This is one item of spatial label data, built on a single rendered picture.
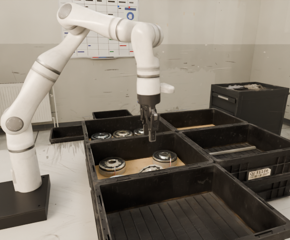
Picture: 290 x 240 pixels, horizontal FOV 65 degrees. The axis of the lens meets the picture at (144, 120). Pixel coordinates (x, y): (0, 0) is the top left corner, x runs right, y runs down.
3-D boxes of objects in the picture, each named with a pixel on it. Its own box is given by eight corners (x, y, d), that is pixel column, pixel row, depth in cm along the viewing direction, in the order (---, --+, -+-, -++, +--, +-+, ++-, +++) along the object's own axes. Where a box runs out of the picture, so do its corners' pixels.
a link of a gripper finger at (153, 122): (150, 113, 69) (148, 128, 73) (152, 116, 68) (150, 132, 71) (159, 112, 70) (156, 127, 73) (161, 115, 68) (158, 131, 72)
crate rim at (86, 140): (85, 147, 92) (85, 142, 92) (81, 124, 120) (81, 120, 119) (176, 136, 104) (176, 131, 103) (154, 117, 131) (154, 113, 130)
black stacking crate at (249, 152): (213, 192, 80) (215, 163, 77) (176, 155, 107) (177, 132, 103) (298, 174, 92) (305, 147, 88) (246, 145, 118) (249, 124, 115)
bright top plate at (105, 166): (101, 172, 84) (101, 171, 84) (97, 160, 93) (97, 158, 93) (127, 168, 87) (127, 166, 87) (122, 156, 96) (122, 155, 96)
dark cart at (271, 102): (228, 178, 236) (239, 91, 208) (204, 158, 277) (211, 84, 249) (274, 168, 254) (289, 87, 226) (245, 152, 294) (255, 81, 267)
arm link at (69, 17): (121, 6, 68) (133, 24, 75) (61, -4, 80) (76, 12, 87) (108, 34, 67) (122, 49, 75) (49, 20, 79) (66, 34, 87)
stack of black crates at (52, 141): (55, 189, 194) (48, 139, 180) (56, 171, 221) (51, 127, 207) (103, 181, 206) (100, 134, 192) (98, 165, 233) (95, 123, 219)
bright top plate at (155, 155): (158, 164, 90) (158, 162, 90) (149, 153, 99) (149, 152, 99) (181, 159, 93) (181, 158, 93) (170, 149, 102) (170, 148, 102)
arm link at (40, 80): (35, 61, 77) (35, 59, 85) (-7, 129, 77) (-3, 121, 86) (61, 76, 81) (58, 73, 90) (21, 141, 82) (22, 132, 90)
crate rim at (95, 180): (94, 190, 65) (93, 183, 64) (85, 147, 92) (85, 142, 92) (215, 168, 77) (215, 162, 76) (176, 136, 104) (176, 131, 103)
